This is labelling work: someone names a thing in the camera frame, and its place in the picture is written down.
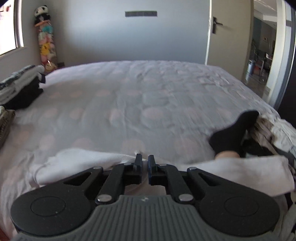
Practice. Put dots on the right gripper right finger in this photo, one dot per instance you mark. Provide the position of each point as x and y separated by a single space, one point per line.
169 176

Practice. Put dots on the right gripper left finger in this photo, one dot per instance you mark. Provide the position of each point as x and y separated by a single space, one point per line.
121 175

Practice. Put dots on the white sweatshirt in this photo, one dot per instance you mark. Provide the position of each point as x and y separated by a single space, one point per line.
270 175

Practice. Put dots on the polka dot bed sheet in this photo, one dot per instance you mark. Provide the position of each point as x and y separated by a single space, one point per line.
167 109

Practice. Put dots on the black sock foot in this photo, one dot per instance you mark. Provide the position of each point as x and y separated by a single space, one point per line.
230 139

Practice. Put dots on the beige crumpled garment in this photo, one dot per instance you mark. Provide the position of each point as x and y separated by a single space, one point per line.
262 134

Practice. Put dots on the black folded garment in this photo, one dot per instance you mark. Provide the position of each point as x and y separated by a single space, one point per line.
26 96

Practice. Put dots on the striped folded garment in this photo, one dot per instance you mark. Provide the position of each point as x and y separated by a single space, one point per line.
6 120

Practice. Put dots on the white crumpled garment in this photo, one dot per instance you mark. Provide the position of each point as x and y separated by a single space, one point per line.
284 136

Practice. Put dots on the grey folded garments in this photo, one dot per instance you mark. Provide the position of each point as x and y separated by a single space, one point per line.
11 91

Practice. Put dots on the silver trash bin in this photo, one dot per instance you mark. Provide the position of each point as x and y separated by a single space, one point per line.
251 66

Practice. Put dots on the plush toy tube holder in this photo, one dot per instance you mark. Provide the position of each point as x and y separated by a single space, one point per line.
47 46

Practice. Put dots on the floral dark folded garment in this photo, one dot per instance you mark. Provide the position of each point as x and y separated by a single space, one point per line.
14 76

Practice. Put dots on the beige door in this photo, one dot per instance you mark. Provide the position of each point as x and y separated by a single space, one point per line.
229 47

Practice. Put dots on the window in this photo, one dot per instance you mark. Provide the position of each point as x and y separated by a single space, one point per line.
11 29

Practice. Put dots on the panda plush toy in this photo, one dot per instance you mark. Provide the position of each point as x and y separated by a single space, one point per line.
41 14

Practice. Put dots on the wall switch panel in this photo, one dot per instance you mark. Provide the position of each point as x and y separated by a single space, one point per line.
129 14

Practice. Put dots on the black door handle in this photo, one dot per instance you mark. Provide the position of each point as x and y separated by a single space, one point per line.
215 24

